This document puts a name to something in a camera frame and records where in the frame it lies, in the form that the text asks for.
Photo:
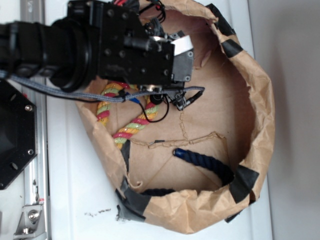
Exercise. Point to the metal corner bracket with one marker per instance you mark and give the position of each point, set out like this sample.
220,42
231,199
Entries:
31,223

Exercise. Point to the multicolour twisted rope toy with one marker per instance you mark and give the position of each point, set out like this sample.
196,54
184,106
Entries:
149,112

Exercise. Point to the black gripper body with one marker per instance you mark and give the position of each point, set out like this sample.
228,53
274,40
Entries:
111,42

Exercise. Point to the brown paper bin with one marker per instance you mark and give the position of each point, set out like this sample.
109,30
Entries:
208,162

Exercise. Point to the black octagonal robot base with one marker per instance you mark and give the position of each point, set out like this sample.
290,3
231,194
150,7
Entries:
18,143

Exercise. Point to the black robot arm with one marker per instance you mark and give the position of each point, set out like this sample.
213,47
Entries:
33,49

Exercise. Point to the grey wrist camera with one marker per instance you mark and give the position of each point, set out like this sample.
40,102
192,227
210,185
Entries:
183,59

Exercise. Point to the aluminium rail frame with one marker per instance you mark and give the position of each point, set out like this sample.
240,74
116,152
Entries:
36,177

